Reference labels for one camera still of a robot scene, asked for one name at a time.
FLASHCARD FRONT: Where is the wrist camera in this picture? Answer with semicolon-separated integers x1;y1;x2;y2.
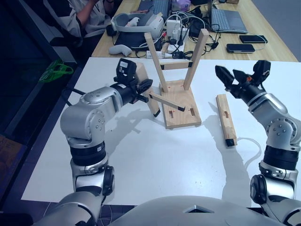
113;58;137;83
251;60;271;87

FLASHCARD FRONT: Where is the white hand controller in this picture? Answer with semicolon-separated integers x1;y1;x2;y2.
126;17;141;27

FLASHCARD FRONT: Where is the wooden seat board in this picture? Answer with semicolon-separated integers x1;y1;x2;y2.
158;80;202;130

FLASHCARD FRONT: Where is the black power adapter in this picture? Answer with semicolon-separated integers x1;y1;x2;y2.
189;22;203;38

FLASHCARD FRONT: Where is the white charger block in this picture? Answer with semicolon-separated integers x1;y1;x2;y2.
166;19;183;40

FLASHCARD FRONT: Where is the white power strip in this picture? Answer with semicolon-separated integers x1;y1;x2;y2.
161;41;186;54

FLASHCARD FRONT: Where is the grey hand controller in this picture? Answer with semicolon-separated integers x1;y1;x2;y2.
108;44;133;57

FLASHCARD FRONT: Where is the white headset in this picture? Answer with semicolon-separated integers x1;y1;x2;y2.
110;12;164;34

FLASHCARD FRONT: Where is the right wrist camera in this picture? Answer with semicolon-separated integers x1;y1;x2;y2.
251;60;271;87

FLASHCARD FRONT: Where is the wooden leg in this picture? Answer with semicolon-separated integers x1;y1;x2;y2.
215;93;238;148
135;62;162;118
143;32;169;93
183;28;210;91

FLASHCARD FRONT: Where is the dark laptop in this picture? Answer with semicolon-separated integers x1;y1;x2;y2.
137;0;170;18

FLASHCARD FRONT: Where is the grey laptop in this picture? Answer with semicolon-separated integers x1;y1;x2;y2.
207;0;249;34

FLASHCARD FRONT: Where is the person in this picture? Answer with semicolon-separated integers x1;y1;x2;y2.
66;0;126;39

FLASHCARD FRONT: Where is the wooden cross bar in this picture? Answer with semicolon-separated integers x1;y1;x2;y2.
149;92;186;112
160;60;194;71

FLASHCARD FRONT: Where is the green bag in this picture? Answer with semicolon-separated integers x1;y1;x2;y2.
38;58;74;83

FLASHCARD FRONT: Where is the robot body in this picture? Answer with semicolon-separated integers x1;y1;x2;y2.
30;195;285;226

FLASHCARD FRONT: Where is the black phone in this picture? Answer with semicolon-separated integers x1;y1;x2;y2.
226;43;256;54
239;34;268;44

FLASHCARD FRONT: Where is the white tube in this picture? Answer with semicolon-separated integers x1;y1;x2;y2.
146;50;174;60

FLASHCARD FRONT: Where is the black cable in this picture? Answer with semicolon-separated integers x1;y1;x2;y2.
61;88;83;106

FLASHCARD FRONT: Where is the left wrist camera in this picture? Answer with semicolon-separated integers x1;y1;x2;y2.
113;58;137;83

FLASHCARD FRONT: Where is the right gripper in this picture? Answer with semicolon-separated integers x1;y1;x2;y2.
214;65;264;104

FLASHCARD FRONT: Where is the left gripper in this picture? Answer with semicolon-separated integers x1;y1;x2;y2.
116;79;154;106

